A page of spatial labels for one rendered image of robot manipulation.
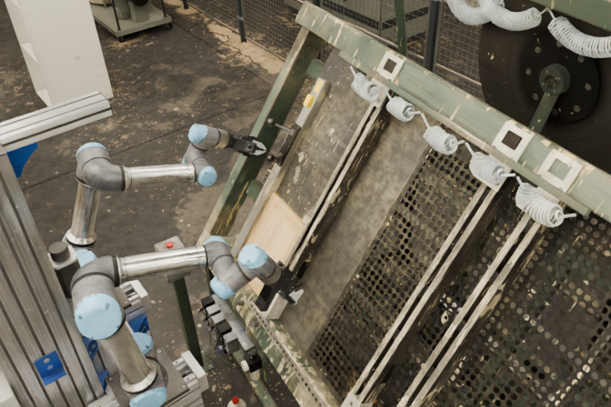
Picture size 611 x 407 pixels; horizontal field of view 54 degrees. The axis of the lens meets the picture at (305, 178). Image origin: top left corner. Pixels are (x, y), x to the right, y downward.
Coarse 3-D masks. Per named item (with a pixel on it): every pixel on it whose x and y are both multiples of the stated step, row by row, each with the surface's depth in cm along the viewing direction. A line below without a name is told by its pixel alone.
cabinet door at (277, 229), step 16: (272, 208) 265; (288, 208) 257; (256, 224) 271; (272, 224) 263; (288, 224) 255; (304, 224) 248; (256, 240) 269; (272, 240) 262; (288, 240) 254; (272, 256) 260; (256, 288) 264
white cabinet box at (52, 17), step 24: (24, 0) 501; (48, 0) 513; (72, 0) 525; (24, 24) 565; (48, 24) 522; (72, 24) 535; (24, 48) 567; (48, 48) 532; (72, 48) 545; (96, 48) 559; (48, 72) 542; (72, 72) 556; (96, 72) 570; (48, 96) 594; (72, 96) 567
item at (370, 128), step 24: (360, 72) 206; (384, 72) 216; (384, 96) 214; (384, 120) 224; (360, 144) 224; (336, 168) 231; (360, 168) 231; (336, 192) 231; (312, 216) 237; (312, 240) 238; (288, 264) 244; (264, 312) 249
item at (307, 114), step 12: (324, 84) 250; (324, 96) 254; (312, 108) 254; (300, 120) 257; (312, 120) 257; (300, 132) 257; (288, 156) 261; (276, 168) 264; (276, 180) 264; (264, 192) 268; (264, 204) 268; (252, 216) 271; (252, 228) 272; (240, 240) 275
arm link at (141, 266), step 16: (208, 240) 191; (224, 240) 193; (112, 256) 176; (128, 256) 179; (144, 256) 179; (160, 256) 180; (176, 256) 182; (192, 256) 184; (208, 256) 186; (80, 272) 168; (112, 272) 172; (128, 272) 176; (144, 272) 178; (160, 272) 180; (176, 272) 183
